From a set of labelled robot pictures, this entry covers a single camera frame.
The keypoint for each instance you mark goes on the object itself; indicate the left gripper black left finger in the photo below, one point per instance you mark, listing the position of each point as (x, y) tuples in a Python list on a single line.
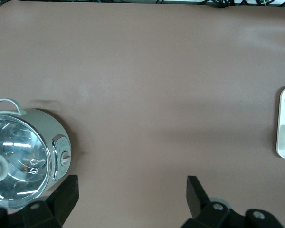
[(66, 194)]

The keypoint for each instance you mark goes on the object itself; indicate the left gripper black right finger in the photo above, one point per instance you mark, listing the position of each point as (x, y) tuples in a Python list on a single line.
[(196, 197)]

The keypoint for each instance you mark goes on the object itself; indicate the beige bear print tray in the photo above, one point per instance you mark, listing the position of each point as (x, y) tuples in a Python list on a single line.
[(282, 107)]

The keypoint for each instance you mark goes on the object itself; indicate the glass pot lid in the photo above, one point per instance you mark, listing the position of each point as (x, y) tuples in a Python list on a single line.
[(19, 147)]

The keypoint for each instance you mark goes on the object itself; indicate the grey-green electric cooking pot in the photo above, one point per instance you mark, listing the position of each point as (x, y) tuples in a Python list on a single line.
[(50, 123)]

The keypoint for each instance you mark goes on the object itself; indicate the brown table cover mat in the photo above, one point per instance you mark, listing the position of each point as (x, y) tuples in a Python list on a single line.
[(142, 95)]

